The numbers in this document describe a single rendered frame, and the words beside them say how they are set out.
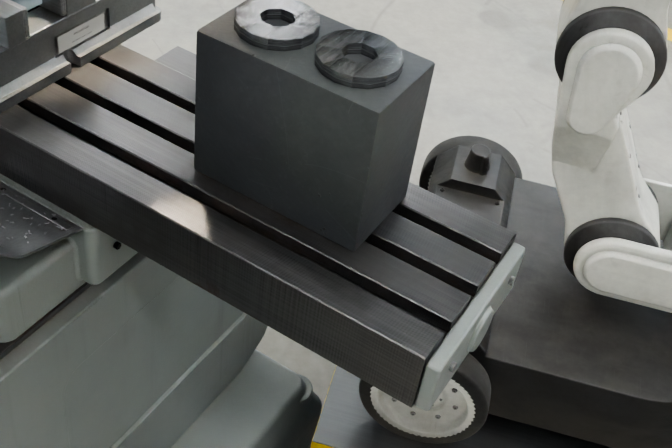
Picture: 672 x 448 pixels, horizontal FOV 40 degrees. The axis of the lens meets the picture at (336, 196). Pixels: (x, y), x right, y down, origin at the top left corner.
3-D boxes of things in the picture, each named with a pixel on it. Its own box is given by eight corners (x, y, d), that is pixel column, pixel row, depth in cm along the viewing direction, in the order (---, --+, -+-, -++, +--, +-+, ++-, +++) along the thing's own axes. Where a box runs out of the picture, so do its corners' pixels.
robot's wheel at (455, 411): (476, 433, 148) (505, 354, 135) (472, 459, 144) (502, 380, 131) (357, 400, 150) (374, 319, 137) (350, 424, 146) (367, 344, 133)
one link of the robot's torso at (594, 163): (657, 227, 156) (665, -36, 127) (659, 311, 141) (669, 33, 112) (563, 226, 160) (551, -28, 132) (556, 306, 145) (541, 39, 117)
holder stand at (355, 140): (253, 122, 114) (264, -23, 101) (407, 196, 107) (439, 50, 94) (192, 169, 106) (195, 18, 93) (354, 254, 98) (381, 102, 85)
